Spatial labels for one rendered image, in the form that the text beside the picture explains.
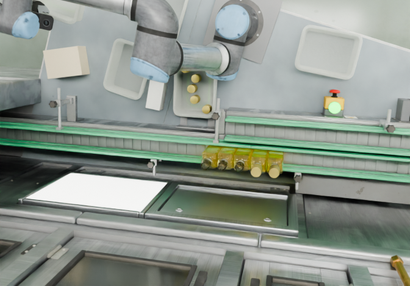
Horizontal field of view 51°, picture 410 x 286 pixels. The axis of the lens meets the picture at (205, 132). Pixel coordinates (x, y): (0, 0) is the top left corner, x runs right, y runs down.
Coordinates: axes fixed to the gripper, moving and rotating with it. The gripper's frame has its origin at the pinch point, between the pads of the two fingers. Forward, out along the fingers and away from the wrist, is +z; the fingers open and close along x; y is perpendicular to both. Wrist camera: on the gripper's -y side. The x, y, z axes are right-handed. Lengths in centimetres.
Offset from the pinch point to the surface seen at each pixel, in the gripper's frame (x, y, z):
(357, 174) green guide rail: 26, -120, 12
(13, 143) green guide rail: 58, 14, 9
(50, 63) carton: 24.9, 11.5, 25.4
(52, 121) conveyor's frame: 46.5, 2.7, 17.8
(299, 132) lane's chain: 20, -96, 20
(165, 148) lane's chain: 42, -48, 18
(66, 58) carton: 20.6, 4.6, 25.9
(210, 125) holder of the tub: 32, -61, 31
